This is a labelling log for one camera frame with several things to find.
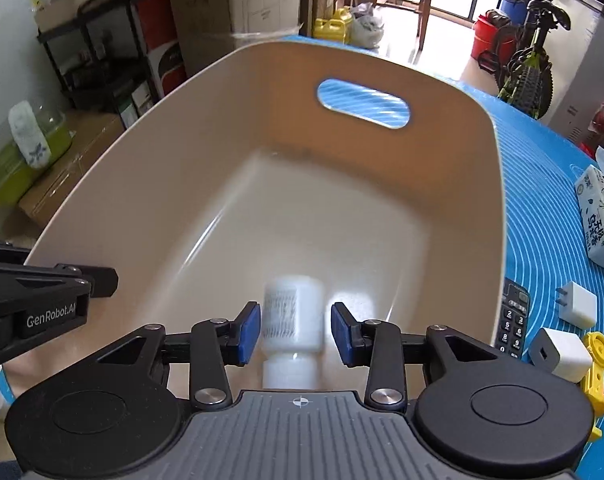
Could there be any black remote control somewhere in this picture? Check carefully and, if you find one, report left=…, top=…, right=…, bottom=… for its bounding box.
left=494, top=278, right=530, bottom=360

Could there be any yellow toy launcher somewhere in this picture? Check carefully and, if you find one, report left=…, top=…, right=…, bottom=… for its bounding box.
left=580, top=332, right=604, bottom=442

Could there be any white plastic pill bottle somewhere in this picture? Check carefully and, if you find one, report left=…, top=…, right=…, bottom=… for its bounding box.
left=262, top=275, right=326, bottom=390

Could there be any beige plastic storage bin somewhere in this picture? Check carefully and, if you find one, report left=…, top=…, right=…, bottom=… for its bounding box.
left=1, top=40, right=508, bottom=396

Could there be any white cube charger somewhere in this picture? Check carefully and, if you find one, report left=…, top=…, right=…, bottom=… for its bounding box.
left=527, top=328, right=592, bottom=384

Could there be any small brown cardboard box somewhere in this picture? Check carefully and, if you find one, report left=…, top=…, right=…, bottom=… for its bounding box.
left=18, top=112, right=125, bottom=229

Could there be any green container with clear lid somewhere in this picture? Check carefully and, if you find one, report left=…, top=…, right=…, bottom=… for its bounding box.
left=0, top=106, right=73, bottom=206

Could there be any white charger with prongs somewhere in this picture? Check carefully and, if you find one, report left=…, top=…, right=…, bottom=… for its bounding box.
left=556, top=281, right=598, bottom=330

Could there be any tissue pack with blue print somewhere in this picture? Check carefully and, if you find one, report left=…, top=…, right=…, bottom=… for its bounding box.
left=574, top=148, right=604, bottom=269

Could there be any black metal shelf rack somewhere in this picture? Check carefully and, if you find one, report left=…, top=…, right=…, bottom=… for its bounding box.
left=36, top=0, right=159, bottom=114

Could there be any red and white appliance box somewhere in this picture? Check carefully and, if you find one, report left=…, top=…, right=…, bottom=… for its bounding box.
left=136, top=0, right=187, bottom=99

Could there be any green and black bicycle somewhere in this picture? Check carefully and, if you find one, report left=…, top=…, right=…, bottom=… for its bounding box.
left=475, top=0, right=572, bottom=119

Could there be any large taped cardboard box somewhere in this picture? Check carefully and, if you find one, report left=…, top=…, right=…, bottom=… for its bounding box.
left=171, top=0, right=301, bottom=76

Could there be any white chest freezer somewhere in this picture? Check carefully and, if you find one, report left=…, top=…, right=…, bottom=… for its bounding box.
left=542, top=0, right=604, bottom=144

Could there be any red bucket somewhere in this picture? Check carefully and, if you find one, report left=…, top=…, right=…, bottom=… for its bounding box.
left=471, top=9, right=510, bottom=62

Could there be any white plastic bag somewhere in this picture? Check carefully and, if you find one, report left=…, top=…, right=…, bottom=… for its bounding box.
left=349, top=2, right=384, bottom=50

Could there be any yellow oil jug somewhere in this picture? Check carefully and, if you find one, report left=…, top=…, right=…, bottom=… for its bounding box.
left=313, top=6, right=354, bottom=44

